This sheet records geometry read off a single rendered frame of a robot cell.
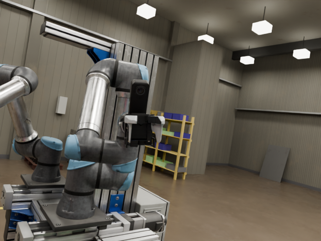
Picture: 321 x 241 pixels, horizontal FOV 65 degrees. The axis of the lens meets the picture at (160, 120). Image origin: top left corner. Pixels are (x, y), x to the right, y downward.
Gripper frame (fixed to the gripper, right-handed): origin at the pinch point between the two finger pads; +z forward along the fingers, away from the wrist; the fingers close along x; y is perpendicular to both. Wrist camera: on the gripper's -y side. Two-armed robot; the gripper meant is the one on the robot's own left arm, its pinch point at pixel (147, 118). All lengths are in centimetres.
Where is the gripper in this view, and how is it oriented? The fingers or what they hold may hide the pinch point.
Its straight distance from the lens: 51.6
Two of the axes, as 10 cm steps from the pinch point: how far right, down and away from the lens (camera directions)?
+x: -9.7, -0.2, -2.3
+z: 2.3, 0.3, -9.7
